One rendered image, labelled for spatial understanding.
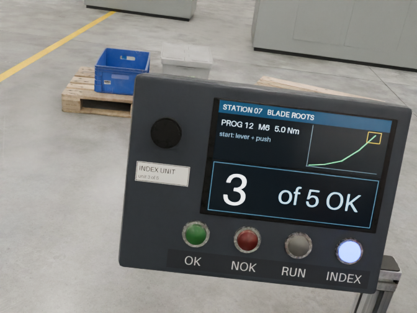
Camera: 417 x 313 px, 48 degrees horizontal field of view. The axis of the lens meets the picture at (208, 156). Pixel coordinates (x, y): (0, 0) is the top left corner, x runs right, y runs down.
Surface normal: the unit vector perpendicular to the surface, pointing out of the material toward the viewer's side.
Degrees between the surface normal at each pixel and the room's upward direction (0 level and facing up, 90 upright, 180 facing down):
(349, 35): 90
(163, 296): 0
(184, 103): 75
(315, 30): 90
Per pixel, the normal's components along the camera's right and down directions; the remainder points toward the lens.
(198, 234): 0.07, 0.14
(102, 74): 0.06, 0.44
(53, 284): 0.12, -0.89
